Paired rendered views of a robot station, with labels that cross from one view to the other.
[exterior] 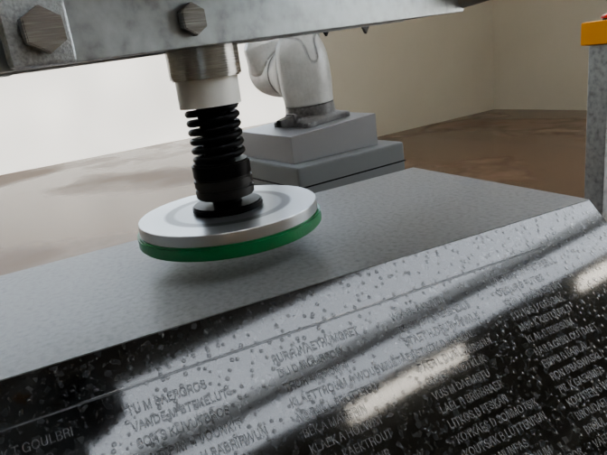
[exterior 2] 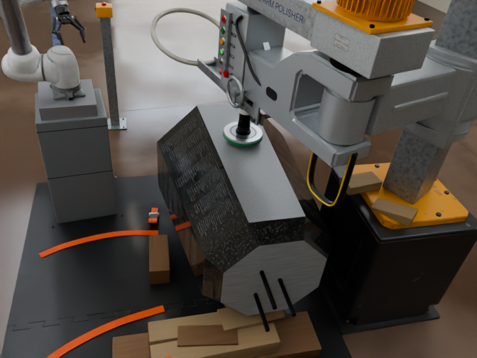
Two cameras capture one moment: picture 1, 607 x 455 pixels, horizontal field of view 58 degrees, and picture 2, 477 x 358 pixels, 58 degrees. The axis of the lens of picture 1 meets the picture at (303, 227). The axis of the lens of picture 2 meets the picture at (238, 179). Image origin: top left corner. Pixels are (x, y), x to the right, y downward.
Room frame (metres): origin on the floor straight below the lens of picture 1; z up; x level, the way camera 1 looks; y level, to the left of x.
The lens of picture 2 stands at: (0.37, 2.10, 2.15)
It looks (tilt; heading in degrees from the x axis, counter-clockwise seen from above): 37 degrees down; 278
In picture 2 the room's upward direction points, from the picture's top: 6 degrees clockwise
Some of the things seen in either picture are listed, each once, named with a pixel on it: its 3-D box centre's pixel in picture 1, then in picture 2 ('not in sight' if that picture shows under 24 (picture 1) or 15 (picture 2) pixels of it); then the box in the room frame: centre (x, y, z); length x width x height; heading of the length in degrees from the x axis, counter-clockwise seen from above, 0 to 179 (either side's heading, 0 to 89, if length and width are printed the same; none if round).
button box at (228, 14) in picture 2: not in sight; (225, 40); (0.77, 0.11, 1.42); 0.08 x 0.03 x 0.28; 132
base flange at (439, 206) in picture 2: not in sight; (404, 191); (-0.28, 0.13, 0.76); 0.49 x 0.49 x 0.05; 25
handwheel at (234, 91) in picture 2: not in sight; (240, 91); (0.65, 0.26, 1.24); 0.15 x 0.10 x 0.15; 132
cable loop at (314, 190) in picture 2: not in sight; (327, 172); (0.19, 0.58, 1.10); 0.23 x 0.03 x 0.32; 132
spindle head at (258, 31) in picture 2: not in sight; (260, 60); (0.58, 0.15, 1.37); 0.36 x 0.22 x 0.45; 132
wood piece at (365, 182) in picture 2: not in sight; (360, 182); (-0.03, 0.19, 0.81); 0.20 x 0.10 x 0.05; 33
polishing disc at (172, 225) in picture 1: (228, 211); (243, 132); (0.64, 0.09, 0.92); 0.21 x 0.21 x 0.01
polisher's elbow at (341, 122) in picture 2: not in sight; (344, 111); (0.19, 0.57, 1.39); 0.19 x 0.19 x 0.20
